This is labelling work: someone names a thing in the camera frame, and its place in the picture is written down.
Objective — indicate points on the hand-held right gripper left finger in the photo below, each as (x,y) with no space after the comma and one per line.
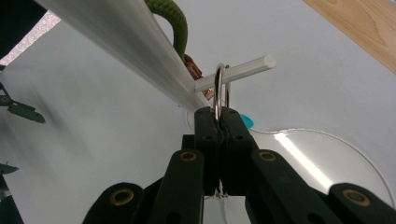
(207,149)

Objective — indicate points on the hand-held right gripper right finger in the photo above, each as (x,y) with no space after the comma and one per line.
(236,149)

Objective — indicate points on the white key stand with pegs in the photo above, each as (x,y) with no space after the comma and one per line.
(124,31)

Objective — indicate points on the black curtain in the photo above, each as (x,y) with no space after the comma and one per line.
(15,21)

